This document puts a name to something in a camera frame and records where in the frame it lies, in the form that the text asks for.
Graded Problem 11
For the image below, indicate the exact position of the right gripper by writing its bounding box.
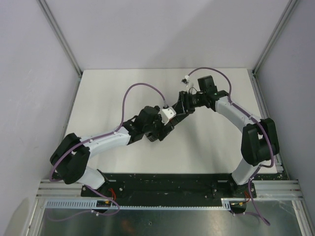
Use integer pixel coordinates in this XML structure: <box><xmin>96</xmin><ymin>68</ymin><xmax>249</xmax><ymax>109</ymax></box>
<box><xmin>174</xmin><ymin>91</ymin><xmax>206</xmax><ymax>117</ymax></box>

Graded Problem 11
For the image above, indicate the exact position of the black plastic tool case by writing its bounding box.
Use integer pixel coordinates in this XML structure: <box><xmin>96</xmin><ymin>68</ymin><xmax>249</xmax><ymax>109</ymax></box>
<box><xmin>170</xmin><ymin>112</ymin><xmax>189</xmax><ymax>127</ymax></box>

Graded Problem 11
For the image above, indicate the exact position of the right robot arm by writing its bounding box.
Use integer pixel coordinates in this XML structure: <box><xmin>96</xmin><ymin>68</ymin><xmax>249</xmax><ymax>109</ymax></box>
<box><xmin>170</xmin><ymin>75</ymin><xmax>280</xmax><ymax>197</ymax></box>

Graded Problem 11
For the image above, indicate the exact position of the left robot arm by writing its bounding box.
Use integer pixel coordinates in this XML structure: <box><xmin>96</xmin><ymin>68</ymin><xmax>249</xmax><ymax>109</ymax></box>
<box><xmin>50</xmin><ymin>106</ymin><xmax>177</xmax><ymax>197</ymax></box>

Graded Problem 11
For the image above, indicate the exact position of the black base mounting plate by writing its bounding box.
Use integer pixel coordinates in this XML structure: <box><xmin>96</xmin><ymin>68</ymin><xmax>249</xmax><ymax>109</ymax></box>
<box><xmin>50</xmin><ymin>172</ymin><xmax>284</xmax><ymax>207</ymax></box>

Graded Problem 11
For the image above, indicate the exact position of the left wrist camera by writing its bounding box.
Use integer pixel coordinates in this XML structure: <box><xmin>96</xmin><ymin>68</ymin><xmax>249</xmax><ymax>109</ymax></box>
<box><xmin>159</xmin><ymin>107</ymin><xmax>177</xmax><ymax>125</ymax></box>

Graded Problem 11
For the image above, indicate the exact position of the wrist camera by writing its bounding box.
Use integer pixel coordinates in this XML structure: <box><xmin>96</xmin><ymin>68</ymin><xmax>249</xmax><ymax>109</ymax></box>
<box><xmin>159</xmin><ymin>107</ymin><xmax>177</xmax><ymax>125</ymax></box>
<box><xmin>181</xmin><ymin>75</ymin><xmax>193</xmax><ymax>92</ymax></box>

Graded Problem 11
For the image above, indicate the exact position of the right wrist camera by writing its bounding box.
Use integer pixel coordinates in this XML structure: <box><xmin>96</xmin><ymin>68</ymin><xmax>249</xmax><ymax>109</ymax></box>
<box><xmin>181</xmin><ymin>75</ymin><xmax>193</xmax><ymax>92</ymax></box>

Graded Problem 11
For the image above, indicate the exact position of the grey slotted cable duct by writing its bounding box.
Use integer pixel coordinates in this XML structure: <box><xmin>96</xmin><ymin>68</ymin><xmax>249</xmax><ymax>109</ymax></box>
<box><xmin>45</xmin><ymin>199</ymin><xmax>231</xmax><ymax>210</ymax></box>

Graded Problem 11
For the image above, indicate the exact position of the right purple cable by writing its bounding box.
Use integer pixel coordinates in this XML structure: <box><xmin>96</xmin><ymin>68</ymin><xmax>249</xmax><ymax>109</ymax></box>
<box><xmin>188</xmin><ymin>67</ymin><xmax>275</xmax><ymax>226</ymax></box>

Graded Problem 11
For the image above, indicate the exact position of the right aluminium frame post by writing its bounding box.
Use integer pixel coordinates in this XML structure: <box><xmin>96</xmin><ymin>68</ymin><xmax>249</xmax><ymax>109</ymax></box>
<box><xmin>252</xmin><ymin>0</ymin><xmax>300</xmax><ymax>75</ymax></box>

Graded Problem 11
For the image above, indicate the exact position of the aluminium frame post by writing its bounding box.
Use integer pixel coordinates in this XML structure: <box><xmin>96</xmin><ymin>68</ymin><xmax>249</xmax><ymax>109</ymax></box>
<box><xmin>36</xmin><ymin>0</ymin><xmax>83</xmax><ymax>78</ymax></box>
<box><xmin>252</xmin><ymin>0</ymin><xmax>300</xmax><ymax>75</ymax></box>

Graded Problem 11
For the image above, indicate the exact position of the left aluminium frame post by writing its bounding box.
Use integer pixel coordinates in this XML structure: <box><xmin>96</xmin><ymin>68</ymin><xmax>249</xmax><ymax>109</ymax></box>
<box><xmin>36</xmin><ymin>0</ymin><xmax>83</xmax><ymax>78</ymax></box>

